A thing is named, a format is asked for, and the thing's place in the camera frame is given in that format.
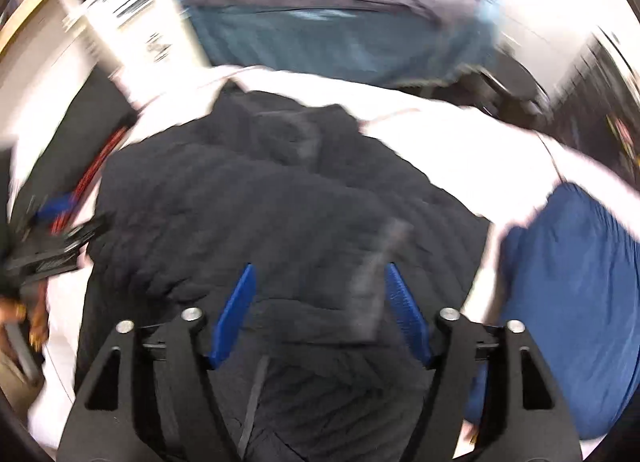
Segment black quilted jacket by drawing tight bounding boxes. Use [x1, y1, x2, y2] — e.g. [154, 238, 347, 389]
[75, 82, 501, 462]

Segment person's left hand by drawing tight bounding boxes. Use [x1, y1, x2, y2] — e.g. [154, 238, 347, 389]
[0, 292, 48, 349]

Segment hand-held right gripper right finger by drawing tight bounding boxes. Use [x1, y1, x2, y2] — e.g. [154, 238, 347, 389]
[385, 263, 583, 462]

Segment white machine with screen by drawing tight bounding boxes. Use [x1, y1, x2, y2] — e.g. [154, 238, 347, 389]
[65, 0, 213, 77]

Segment navy blue cloth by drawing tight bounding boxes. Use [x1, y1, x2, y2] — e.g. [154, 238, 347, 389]
[462, 182, 640, 443]

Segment teal blue bed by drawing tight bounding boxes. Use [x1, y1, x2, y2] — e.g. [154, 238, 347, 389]
[190, 2, 503, 87]

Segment folded black garment, red lining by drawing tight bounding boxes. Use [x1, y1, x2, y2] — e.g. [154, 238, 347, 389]
[10, 76, 138, 233]

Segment wooden shelf edge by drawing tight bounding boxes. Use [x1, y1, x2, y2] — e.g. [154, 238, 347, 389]
[0, 0, 116, 60]

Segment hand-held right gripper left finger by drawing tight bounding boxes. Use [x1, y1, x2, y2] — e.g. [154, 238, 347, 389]
[59, 263, 257, 462]

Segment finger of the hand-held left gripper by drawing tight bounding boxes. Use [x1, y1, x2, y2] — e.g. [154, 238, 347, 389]
[35, 194, 76, 223]

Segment pink polka dot blanket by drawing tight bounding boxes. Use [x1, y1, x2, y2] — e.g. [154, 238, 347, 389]
[10, 64, 640, 448]

